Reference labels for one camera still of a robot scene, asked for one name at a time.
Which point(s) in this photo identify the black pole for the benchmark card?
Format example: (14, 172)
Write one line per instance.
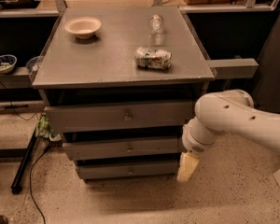
(16, 184)

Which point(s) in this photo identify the clear glass bowl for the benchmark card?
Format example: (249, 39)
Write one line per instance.
(34, 64)

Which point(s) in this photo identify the grey drawer cabinet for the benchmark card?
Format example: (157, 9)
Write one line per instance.
(102, 70)

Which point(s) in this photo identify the grey top drawer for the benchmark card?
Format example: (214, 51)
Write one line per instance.
(103, 117)

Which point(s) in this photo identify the grey left counter shelf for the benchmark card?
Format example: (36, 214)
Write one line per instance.
(17, 79)

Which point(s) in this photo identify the green white bag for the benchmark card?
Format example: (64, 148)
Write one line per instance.
(44, 130)

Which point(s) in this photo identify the grey side shelf block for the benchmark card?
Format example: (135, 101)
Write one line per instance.
(233, 68)

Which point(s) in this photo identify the blue patterned bowl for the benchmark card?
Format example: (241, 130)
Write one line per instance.
(7, 63)

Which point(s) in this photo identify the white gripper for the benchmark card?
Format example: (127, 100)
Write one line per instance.
(192, 145)

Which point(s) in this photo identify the crushed green white can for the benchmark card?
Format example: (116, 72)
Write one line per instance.
(159, 59)

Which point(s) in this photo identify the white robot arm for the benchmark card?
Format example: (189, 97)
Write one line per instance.
(217, 113)

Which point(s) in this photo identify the beige bowl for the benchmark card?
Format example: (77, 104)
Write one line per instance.
(83, 27)

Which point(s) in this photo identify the clear plastic bottle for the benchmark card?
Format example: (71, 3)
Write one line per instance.
(156, 30)

